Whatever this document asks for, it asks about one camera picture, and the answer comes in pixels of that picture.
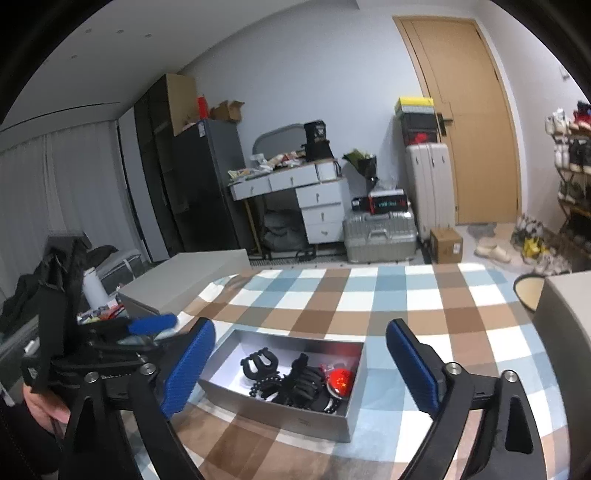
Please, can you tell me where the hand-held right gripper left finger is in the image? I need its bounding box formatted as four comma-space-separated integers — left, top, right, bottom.
55, 318, 218, 480

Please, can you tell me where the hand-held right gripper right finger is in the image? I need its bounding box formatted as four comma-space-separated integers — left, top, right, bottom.
385, 318, 548, 480

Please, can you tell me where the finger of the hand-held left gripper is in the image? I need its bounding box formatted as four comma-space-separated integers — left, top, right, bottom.
83, 314, 180, 344
90, 330, 190, 370

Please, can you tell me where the black looped hair claw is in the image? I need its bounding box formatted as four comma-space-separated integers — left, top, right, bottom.
239, 349, 280, 382

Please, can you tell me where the red round badge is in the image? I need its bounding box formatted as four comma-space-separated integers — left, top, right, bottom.
325, 367, 354, 398

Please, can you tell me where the black beaded hair claw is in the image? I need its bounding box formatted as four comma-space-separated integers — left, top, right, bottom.
249, 375, 283, 401

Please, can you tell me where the large black hair claw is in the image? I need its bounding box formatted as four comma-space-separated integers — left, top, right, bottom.
276, 353, 329, 408

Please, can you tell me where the grey cardboard box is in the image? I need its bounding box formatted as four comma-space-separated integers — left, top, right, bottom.
198, 329, 368, 443

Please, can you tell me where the person's left forearm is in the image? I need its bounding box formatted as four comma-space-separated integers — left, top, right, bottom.
0, 397, 68, 480

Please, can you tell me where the person's left hand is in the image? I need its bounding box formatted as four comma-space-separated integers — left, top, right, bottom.
24, 385, 73, 437

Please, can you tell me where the black clothing heap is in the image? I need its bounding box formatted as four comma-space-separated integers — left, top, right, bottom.
0, 244, 122, 334

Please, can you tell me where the cluttered side table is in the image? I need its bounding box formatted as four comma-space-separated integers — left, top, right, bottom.
76, 300, 136, 325

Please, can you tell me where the white bottle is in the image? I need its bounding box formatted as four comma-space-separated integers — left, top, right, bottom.
82, 267, 110, 309

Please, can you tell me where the grey box lid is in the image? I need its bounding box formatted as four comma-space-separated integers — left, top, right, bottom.
117, 249, 251, 316

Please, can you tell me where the brown cardboard box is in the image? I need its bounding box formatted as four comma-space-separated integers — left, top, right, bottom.
429, 228, 464, 265

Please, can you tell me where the grey curtain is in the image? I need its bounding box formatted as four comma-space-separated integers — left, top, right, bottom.
0, 121, 153, 297

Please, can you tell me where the silver suitcase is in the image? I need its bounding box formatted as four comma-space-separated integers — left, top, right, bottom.
342, 208, 417, 264

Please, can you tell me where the beige slipper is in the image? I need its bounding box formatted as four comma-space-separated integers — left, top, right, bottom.
475, 244, 513, 263

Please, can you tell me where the beige wash basin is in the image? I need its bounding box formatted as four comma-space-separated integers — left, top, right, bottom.
513, 273, 548, 315

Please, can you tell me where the black fridge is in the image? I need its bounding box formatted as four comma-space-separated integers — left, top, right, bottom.
172, 119, 259, 257

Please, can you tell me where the grey cushion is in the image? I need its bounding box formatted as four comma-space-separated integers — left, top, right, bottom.
263, 210, 310, 253

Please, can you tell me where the dark wardrobe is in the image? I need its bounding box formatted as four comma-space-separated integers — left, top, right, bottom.
134, 74, 200, 260

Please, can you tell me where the black box with display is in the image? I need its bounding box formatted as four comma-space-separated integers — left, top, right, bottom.
369, 190, 410, 216

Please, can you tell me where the pile of shoes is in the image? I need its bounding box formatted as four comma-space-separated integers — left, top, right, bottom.
510, 215, 574, 276

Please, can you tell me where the white suitcase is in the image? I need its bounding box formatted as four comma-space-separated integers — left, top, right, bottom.
405, 143, 458, 243

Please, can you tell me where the white desk with drawers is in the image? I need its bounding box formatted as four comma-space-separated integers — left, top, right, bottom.
230, 158, 351, 260

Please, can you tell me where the pile of snack packets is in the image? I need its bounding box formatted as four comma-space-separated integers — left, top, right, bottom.
228, 152, 306, 181

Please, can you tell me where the dark wrapped flower bouquet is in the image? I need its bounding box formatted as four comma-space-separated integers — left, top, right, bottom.
342, 148, 379, 191

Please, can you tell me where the grey framed mirror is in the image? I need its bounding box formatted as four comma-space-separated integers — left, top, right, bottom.
253, 123, 308, 160

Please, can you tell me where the open cardboard box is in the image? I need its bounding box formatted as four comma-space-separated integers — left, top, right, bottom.
210, 100, 246, 123

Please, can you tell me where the black and red shoe box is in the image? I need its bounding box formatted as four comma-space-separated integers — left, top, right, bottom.
401, 129, 439, 147

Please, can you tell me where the black hat box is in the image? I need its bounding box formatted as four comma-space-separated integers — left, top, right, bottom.
302, 120, 334, 162

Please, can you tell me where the wooden door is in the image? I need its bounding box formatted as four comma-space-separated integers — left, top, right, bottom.
392, 16, 523, 227

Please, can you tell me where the shoe rack with shoes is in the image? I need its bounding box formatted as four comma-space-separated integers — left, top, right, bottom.
545, 102, 591, 241

